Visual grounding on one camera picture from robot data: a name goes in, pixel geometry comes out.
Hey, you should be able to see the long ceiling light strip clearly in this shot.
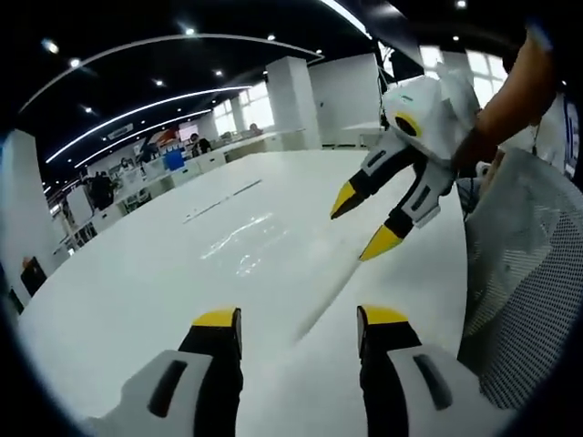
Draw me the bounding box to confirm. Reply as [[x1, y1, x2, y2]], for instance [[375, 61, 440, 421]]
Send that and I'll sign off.
[[45, 84, 253, 165]]

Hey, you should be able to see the black box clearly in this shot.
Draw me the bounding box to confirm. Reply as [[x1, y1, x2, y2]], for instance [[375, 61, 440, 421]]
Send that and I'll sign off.
[[19, 255, 47, 298]]

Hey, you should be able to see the clear food packaging bags stack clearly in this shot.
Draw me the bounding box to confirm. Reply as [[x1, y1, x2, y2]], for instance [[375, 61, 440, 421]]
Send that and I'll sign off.
[[194, 211, 366, 343]]

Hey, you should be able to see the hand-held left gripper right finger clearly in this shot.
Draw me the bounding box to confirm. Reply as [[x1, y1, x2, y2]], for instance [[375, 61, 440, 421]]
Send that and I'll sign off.
[[356, 304, 518, 437]]

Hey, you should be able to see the person's white shirt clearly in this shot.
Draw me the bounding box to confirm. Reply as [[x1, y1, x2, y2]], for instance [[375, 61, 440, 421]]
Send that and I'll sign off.
[[500, 88, 580, 183]]

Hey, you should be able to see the white pillar by windows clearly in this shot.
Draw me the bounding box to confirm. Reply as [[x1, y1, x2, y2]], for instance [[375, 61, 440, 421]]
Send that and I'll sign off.
[[265, 56, 322, 150]]

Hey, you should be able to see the person's right hand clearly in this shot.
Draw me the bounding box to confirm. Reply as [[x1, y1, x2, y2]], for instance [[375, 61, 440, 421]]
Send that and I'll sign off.
[[452, 124, 503, 178]]

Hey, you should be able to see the thin cable on right gripper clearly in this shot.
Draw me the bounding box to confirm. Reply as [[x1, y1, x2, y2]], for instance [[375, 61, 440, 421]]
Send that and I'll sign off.
[[373, 38, 395, 134]]

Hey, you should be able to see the wide white square pillar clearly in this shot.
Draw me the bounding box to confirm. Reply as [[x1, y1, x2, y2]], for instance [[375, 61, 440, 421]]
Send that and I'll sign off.
[[0, 128, 64, 295]]

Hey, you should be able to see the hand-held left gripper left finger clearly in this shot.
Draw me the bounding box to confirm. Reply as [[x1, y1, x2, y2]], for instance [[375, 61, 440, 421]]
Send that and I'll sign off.
[[84, 307, 245, 437]]

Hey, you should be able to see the white mesh laundry bag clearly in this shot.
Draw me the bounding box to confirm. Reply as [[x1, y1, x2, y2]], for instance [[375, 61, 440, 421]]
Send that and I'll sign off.
[[462, 147, 583, 411]]

